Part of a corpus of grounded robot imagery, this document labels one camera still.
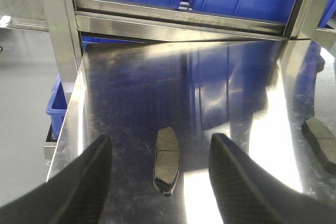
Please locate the lower blue plastic bin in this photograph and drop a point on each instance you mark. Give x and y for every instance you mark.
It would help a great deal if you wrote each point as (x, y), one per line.
(57, 107)

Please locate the brake pad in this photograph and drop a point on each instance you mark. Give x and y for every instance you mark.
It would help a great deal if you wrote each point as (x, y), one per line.
(167, 161)
(322, 141)

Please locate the stainless steel rack frame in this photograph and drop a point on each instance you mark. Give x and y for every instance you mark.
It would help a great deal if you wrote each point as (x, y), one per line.
(68, 21)

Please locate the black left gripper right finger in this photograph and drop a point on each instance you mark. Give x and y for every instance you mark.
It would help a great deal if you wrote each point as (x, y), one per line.
(246, 193)

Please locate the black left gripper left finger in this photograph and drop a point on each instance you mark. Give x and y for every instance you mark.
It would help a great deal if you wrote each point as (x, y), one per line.
(75, 195)

